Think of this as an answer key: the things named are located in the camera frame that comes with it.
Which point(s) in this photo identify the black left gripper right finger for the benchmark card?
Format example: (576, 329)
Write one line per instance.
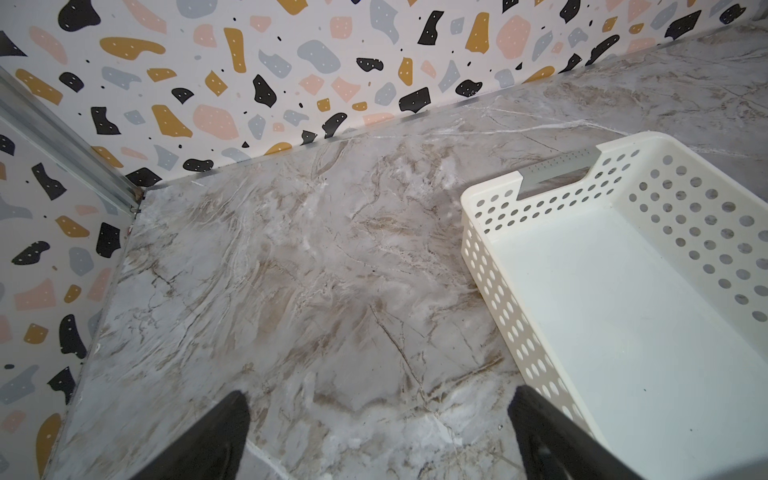
(553, 447)

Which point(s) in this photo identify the white perforated plastic bin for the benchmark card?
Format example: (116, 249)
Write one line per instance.
(629, 282)

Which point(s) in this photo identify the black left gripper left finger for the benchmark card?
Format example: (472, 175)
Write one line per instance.
(211, 449)

